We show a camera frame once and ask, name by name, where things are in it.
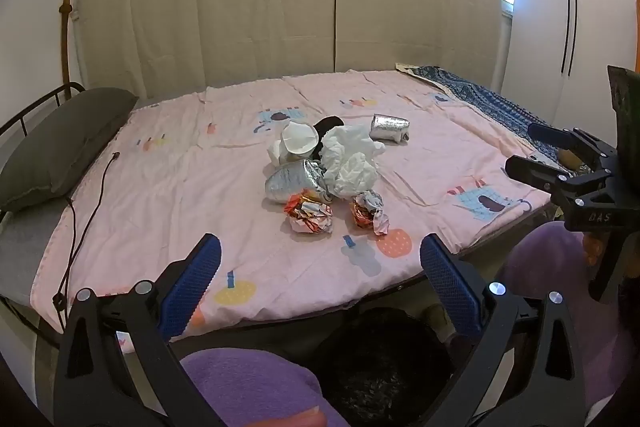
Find blue patterned cloth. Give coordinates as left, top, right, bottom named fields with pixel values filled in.
left=395, top=63, right=571, bottom=164

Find crumpled orange foil wrapper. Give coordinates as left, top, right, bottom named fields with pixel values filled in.
left=284, top=189, right=334, bottom=235
left=348, top=190, right=391, bottom=237

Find white wardrobe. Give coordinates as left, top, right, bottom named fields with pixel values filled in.
left=500, top=0, right=640, bottom=148

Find crushed white paper cup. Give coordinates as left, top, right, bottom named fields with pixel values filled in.
left=267, top=121, right=319, bottom=166

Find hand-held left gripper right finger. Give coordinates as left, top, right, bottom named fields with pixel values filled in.
left=419, top=233, right=593, bottom=427

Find grey pillow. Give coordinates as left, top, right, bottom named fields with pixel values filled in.
left=0, top=88, right=140, bottom=212

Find black metal bed frame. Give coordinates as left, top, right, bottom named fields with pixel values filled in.
left=0, top=82, right=87, bottom=138

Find wooden stick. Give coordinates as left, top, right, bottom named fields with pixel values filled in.
left=59, top=0, right=81, bottom=86

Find pink printed bedsheet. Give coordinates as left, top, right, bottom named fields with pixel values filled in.
left=30, top=68, right=556, bottom=355

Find black cloth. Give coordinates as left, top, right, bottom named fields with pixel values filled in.
left=312, top=117, right=346, bottom=158

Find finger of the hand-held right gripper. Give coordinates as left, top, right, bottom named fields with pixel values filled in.
left=528, top=123, right=619, bottom=172
left=505, top=155, right=621, bottom=208

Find black wardrobe handle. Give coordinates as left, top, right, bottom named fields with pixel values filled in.
left=567, top=0, right=577, bottom=76
left=560, top=0, right=570, bottom=74

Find crumpled white plastic bag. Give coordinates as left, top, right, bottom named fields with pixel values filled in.
left=320, top=124, right=387, bottom=200

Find black trash bag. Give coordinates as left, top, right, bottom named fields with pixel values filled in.
left=312, top=307, right=456, bottom=427

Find purple fleece pants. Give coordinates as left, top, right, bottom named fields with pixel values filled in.
left=180, top=222, right=640, bottom=427

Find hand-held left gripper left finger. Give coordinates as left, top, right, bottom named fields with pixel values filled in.
left=52, top=233, right=223, bottom=427

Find black cable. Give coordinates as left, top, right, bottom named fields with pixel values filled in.
left=52, top=151, right=122, bottom=333

